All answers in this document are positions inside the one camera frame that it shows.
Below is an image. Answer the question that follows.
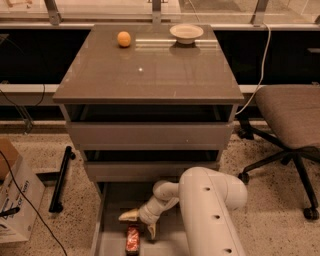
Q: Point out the white ceramic bowl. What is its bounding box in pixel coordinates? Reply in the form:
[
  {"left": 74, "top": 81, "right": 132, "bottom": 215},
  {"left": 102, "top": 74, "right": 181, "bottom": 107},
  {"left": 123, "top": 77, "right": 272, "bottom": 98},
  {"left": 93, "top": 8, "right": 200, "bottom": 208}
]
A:
[{"left": 170, "top": 24, "right": 204, "bottom": 44}]

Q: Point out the grey drawer cabinet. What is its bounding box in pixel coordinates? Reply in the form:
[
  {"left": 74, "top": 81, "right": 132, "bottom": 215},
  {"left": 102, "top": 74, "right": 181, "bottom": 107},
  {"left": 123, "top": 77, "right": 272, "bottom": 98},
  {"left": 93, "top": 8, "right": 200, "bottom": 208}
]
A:
[{"left": 52, "top": 23, "right": 245, "bottom": 256}]

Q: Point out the open bottom grey drawer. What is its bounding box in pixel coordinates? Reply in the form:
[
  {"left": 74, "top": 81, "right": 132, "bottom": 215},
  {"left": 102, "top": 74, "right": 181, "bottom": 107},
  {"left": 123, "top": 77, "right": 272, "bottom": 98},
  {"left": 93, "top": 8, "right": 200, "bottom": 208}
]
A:
[{"left": 89, "top": 181, "right": 213, "bottom": 256}]

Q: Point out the black metal bar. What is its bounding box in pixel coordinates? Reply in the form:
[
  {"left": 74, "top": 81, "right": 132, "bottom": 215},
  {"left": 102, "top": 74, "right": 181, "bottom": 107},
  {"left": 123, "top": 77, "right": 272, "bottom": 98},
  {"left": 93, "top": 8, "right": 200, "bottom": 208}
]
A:
[{"left": 49, "top": 146, "right": 76, "bottom": 213}]

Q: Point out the middle grey drawer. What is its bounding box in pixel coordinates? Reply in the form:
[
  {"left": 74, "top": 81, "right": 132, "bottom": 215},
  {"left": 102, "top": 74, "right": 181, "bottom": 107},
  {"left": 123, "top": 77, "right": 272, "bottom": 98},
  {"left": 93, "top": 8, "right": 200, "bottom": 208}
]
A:
[{"left": 84, "top": 161, "right": 219, "bottom": 182}]

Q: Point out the white hanging cable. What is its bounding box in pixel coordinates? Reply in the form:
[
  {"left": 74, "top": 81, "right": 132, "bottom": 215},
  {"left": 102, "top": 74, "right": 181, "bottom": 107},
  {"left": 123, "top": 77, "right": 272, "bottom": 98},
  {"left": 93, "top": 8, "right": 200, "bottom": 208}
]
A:
[{"left": 234, "top": 22, "right": 272, "bottom": 116}]

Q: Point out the grey office chair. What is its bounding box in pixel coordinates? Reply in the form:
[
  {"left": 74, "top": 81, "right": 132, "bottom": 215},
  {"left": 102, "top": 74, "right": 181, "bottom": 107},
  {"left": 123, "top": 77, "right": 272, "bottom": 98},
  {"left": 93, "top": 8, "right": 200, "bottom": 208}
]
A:
[{"left": 237, "top": 85, "right": 320, "bottom": 220}]

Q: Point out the red coke can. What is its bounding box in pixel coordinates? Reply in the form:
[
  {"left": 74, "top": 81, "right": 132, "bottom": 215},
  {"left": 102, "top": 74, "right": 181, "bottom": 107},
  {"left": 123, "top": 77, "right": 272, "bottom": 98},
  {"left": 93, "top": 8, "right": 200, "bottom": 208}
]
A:
[{"left": 125, "top": 225, "right": 140, "bottom": 256}]

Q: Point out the cardboard box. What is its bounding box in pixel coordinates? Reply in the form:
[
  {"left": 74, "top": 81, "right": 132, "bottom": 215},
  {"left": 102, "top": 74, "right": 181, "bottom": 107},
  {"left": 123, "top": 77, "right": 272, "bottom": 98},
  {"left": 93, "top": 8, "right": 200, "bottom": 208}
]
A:
[{"left": 0, "top": 138, "right": 45, "bottom": 243}]

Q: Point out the black floor cable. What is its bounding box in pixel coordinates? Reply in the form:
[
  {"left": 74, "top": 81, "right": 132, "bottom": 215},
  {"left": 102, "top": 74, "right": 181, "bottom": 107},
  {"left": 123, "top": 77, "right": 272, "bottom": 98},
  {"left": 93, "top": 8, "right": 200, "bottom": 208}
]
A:
[{"left": 0, "top": 151, "right": 68, "bottom": 256}]

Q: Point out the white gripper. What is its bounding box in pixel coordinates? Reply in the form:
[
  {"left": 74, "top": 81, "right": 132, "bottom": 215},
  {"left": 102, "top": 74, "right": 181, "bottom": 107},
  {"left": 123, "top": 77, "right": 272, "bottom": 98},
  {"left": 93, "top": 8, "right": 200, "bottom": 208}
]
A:
[{"left": 119, "top": 196, "right": 166, "bottom": 240}]

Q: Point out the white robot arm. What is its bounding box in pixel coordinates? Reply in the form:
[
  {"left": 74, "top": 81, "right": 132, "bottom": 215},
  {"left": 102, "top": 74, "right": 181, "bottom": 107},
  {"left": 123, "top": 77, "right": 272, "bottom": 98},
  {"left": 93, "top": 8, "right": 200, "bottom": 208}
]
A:
[{"left": 119, "top": 167, "right": 247, "bottom": 256}]

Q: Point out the orange fruit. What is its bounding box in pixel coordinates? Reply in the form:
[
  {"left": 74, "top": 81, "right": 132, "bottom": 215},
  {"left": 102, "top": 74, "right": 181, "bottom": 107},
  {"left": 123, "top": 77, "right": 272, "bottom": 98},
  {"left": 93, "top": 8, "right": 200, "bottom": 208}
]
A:
[{"left": 117, "top": 31, "right": 131, "bottom": 47}]

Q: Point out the top grey drawer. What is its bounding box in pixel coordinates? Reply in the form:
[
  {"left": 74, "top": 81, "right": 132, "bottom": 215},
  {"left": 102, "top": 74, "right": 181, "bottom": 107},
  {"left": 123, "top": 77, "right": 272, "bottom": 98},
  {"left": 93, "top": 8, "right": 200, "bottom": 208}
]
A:
[{"left": 66, "top": 122, "right": 233, "bottom": 150}]

